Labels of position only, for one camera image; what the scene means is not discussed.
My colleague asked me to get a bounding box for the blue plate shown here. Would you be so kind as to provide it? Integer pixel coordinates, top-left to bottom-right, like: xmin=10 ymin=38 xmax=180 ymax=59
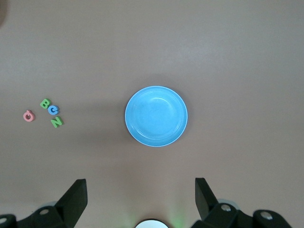
xmin=124 ymin=85 xmax=189 ymax=147

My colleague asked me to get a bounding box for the blue foam letter G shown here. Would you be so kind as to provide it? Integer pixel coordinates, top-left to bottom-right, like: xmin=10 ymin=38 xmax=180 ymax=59
xmin=47 ymin=104 xmax=60 ymax=116

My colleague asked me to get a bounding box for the brown table mat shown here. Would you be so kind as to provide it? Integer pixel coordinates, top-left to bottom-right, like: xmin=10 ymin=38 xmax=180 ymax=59
xmin=0 ymin=0 xmax=304 ymax=228

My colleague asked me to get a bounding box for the green foam letter N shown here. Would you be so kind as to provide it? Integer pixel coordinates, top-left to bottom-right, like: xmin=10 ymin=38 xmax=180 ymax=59
xmin=50 ymin=115 xmax=64 ymax=129

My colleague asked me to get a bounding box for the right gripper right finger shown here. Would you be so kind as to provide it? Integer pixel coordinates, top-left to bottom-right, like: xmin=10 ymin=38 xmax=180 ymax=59
xmin=191 ymin=177 xmax=292 ymax=228

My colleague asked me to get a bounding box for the green foam letter B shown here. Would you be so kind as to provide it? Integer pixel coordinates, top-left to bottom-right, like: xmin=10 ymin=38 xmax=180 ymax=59
xmin=39 ymin=98 xmax=51 ymax=110

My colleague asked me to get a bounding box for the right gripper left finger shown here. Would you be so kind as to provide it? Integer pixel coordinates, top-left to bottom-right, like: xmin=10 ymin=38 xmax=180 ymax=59
xmin=0 ymin=179 xmax=88 ymax=228

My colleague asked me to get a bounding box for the pink foam letter Q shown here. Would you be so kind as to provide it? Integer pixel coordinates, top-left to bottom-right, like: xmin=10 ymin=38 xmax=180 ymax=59
xmin=23 ymin=109 xmax=36 ymax=123

